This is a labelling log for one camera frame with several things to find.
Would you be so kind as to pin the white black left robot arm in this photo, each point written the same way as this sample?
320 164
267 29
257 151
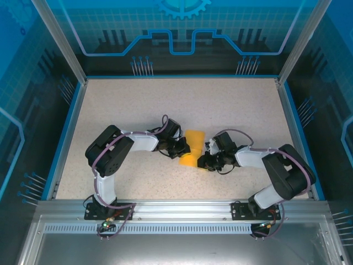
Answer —
143 145

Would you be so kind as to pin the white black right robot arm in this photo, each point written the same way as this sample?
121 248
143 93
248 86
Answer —
251 158

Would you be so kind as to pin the shiny metal sheet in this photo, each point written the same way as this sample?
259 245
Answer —
179 248

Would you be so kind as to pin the aluminium base beam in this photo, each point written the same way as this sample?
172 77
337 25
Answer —
179 209

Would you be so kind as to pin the blue table edge strip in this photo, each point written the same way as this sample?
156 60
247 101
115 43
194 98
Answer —
302 138

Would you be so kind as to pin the blue printed side panel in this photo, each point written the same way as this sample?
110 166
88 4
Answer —
27 110
331 110

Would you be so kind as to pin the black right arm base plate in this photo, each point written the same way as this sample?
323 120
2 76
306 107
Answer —
237 211

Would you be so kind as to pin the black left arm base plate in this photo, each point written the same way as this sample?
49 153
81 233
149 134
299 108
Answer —
92 212

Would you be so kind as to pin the aluminium frame post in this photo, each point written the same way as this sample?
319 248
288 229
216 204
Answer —
300 41
63 44

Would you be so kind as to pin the blue printed wide wall panel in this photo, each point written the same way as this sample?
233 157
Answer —
110 22

